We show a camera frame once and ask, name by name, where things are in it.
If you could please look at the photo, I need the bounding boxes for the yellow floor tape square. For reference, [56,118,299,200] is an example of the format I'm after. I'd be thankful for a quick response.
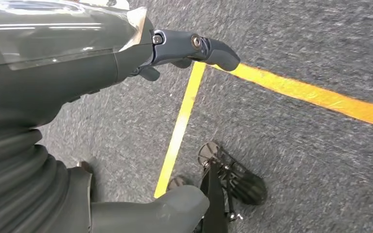
[153,61,373,199]

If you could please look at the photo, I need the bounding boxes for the black robot foot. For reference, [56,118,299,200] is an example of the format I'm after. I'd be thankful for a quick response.
[166,141,269,233]

